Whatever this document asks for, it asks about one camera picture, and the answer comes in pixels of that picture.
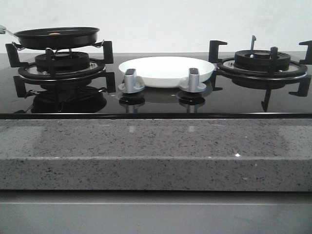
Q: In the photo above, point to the white plate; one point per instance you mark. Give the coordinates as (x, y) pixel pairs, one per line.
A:
(167, 72)

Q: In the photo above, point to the black frying pan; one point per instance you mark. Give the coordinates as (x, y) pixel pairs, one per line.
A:
(70, 37)

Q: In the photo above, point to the left silver stove knob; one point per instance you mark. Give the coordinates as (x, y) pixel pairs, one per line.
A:
(131, 84)

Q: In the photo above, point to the silver stove knob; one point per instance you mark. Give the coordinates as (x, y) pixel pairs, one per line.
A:
(192, 85)
(131, 84)

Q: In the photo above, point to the right silver stove knob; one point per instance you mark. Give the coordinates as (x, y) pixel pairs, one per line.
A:
(192, 85)

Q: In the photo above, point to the left black burner grate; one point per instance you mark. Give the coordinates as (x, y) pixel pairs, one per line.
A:
(60, 71)

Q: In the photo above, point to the black burner grate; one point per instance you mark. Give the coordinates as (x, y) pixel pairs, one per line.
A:
(264, 69)
(60, 71)

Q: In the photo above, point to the black glass stove top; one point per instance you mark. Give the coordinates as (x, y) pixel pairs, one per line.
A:
(99, 98)

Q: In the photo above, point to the right black burner grate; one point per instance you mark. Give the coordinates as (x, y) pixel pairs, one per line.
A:
(264, 69)

